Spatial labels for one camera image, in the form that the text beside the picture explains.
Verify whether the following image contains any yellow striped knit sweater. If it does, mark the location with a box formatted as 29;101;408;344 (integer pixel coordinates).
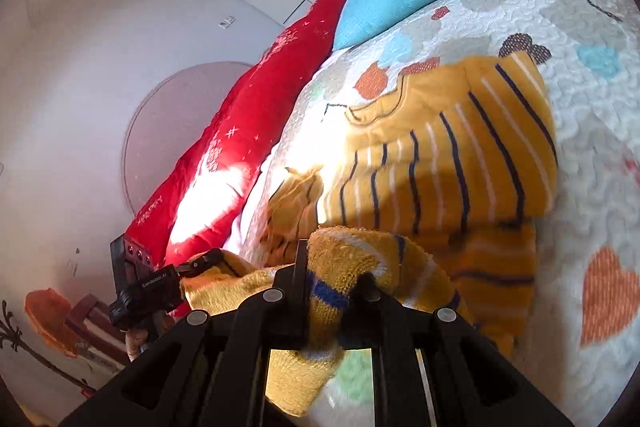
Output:
183;51;558;416

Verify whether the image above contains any person's left hand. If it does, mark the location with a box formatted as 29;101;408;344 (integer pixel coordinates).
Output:
125;311;176;361

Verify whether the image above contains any red pillow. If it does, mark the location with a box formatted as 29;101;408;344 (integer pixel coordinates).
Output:
126;0;346;267

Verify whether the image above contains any quilted heart-pattern bedspread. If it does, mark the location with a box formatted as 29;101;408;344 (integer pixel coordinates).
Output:
240;0;639;426

